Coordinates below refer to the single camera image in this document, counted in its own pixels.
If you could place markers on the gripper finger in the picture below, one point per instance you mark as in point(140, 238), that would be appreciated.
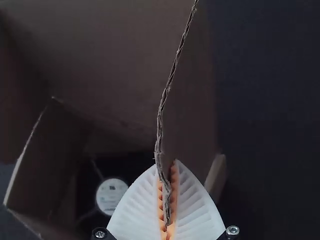
point(135, 212)
point(195, 207)

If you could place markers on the black square fan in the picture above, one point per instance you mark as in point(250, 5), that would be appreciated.
point(112, 192)

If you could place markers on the cardboard box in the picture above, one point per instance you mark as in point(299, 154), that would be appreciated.
point(100, 75)

